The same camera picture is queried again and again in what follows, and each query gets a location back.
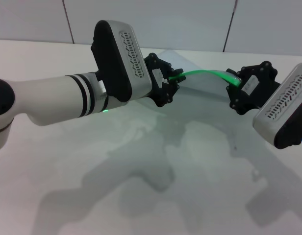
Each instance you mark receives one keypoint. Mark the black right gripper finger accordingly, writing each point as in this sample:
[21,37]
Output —
[234,74]
[232,89]

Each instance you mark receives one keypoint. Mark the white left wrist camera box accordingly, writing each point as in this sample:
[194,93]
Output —
[124,61]

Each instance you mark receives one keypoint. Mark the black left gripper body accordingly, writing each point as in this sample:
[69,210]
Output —
[163,93]

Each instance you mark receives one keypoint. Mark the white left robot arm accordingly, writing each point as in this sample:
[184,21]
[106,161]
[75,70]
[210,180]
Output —
[48,100]

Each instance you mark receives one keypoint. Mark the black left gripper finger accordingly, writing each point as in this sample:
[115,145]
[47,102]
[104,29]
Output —
[179,71]
[177,79]

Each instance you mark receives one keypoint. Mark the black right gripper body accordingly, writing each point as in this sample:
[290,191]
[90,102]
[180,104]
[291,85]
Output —
[259,88]

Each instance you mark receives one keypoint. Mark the clear document bag green zip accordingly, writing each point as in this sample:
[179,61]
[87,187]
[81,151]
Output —
[202,72]

